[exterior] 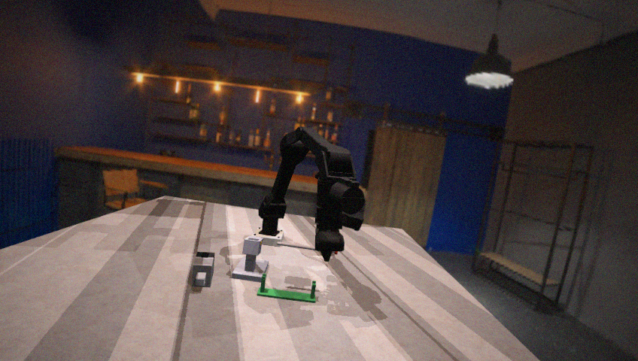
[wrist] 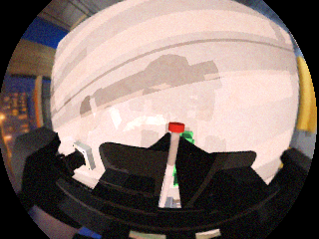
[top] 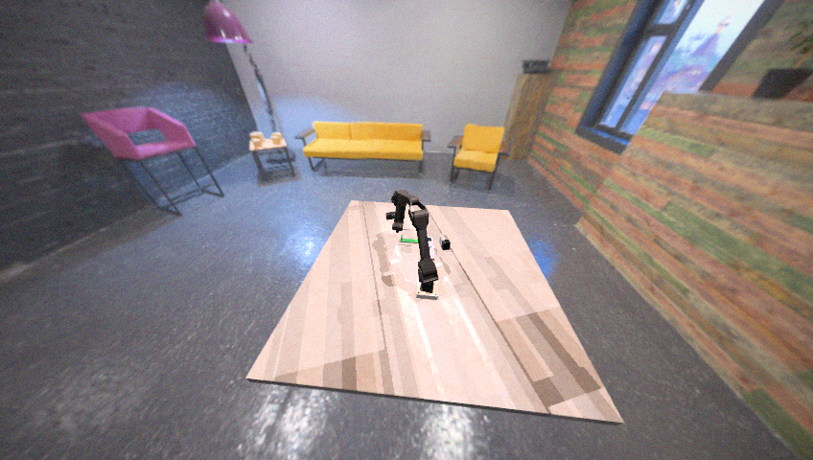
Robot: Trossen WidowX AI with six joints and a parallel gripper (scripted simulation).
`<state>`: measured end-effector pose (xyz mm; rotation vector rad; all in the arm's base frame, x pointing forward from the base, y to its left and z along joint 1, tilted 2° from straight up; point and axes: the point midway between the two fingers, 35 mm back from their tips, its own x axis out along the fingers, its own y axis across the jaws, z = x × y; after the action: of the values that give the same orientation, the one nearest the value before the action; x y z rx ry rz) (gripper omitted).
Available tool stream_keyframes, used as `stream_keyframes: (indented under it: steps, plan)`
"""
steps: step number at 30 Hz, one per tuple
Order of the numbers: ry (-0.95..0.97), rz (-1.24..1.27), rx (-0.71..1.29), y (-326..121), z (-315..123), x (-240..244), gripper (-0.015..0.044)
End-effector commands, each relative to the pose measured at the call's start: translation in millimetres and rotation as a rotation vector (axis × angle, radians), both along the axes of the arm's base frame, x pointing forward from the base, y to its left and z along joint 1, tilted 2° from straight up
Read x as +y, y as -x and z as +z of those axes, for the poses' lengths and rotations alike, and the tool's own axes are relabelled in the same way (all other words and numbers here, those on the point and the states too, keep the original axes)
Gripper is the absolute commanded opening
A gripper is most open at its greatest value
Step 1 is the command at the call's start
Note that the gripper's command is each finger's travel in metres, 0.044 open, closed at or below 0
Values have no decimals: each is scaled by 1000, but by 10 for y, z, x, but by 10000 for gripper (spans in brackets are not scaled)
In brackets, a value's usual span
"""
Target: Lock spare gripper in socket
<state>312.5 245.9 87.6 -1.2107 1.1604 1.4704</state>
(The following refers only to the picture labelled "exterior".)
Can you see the green u-shaped bracket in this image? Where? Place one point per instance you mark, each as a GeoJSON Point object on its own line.
{"type": "Point", "coordinates": [280, 294]}

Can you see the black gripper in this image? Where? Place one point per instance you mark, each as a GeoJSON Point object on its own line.
{"type": "Point", "coordinates": [328, 238]}

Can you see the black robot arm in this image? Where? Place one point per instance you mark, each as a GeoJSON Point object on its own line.
{"type": "Point", "coordinates": [334, 186]}

